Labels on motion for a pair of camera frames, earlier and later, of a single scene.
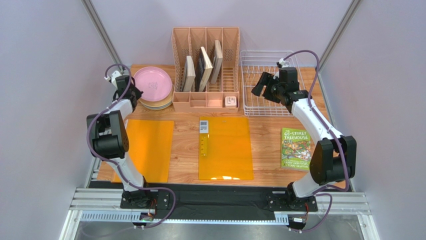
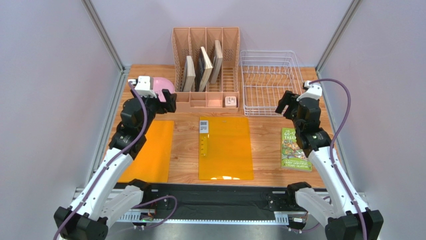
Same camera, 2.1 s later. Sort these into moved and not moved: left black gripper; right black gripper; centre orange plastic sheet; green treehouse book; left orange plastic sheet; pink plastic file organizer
Moved: left black gripper; right black gripper
Not moved: centre orange plastic sheet; left orange plastic sheet; pink plastic file organizer; green treehouse book
